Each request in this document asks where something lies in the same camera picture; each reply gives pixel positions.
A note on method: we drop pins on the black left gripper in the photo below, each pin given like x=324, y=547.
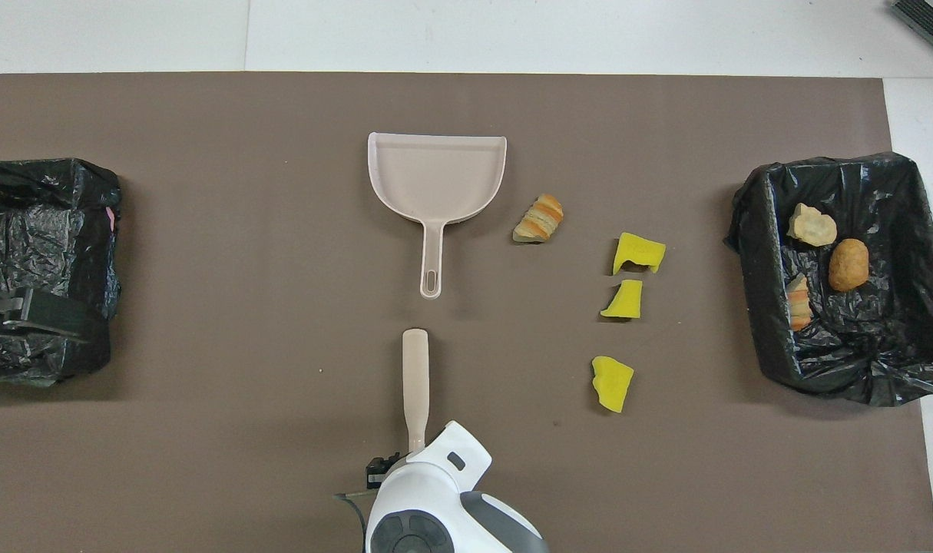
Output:
x=13, y=319

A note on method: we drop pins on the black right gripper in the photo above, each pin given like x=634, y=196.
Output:
x=382, y=470

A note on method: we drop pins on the beige brush black bristles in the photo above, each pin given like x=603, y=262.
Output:
x=415, y=384

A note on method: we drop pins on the yellow sponge piece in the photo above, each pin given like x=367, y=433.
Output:
x=626, y=302
x=640, y=250
x=612, y=384

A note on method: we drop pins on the striped croissant piece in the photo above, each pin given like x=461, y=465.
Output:
x=799, y=303
x=539, y=219

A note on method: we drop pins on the beige plastic dustpan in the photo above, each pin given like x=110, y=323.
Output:
x=435, y=173

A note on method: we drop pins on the pale bread chunk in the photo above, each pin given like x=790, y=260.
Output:
x=812, y=226

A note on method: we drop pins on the brown bread roll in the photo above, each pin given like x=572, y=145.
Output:
x=849, y=265

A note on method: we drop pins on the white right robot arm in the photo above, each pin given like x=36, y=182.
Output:
x=435, y=499

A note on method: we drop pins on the bin with black bag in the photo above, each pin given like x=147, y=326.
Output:
x=888, y=346
x=44, y=230

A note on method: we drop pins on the brown table mat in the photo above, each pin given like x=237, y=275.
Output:
x=282, y=115

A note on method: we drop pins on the dark ribbed object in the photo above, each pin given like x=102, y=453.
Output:
x=931, y=23

